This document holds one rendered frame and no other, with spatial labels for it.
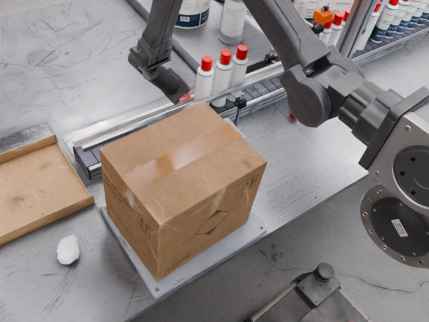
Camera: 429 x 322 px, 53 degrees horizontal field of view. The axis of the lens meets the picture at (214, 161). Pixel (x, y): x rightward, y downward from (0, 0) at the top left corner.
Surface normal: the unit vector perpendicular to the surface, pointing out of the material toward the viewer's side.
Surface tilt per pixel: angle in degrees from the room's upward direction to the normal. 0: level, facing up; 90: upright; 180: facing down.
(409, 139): 90
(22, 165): 0
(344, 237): 0
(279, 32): 92
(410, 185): 90
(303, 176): 0
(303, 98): 95
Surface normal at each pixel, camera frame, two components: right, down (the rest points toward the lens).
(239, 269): 0.12, -0.63
